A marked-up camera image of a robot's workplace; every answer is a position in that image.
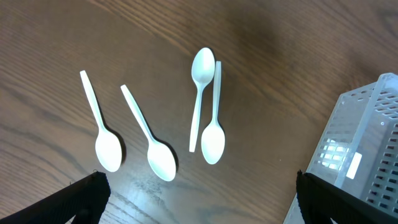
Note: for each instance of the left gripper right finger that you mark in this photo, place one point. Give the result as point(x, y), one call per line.
point(322, 202)

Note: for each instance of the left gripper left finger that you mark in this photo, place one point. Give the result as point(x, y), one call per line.
point(81, 202)

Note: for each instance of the clear perforated plastic basket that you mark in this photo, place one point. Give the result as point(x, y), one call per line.
point(357, 151)

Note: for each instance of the white plastic spoon far left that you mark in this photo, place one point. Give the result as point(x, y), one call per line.
point(107, 145)

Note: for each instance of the white plastic spoon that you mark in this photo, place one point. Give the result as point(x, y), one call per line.
point(159, 155)
point(107, 145)

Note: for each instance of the white plastic spoon near left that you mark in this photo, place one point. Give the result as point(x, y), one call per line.
point(159, 155)

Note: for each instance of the white plastic spoon bowl down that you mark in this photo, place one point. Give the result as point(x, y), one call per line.
point(213, 136)

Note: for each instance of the white plastic spoon bowl up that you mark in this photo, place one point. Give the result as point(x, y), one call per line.
point(203, 69)

